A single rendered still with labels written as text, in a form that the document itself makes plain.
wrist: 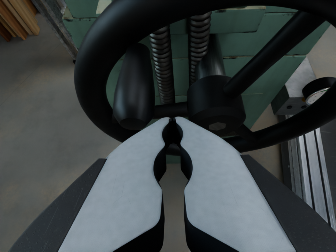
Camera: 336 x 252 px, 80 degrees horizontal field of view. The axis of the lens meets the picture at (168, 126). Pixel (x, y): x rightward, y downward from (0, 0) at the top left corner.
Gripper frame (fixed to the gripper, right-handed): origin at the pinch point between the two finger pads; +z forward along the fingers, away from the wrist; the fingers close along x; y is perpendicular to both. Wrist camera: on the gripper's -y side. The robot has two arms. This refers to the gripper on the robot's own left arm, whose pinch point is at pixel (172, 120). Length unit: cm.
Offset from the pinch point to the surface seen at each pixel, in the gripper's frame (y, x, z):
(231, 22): -3.6, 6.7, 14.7
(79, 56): -2.8, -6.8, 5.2
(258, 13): -4.4, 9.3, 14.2
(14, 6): -7, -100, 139
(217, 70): 1.0, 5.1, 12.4
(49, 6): -6, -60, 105
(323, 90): 9.8, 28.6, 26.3
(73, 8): -5.6, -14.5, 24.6
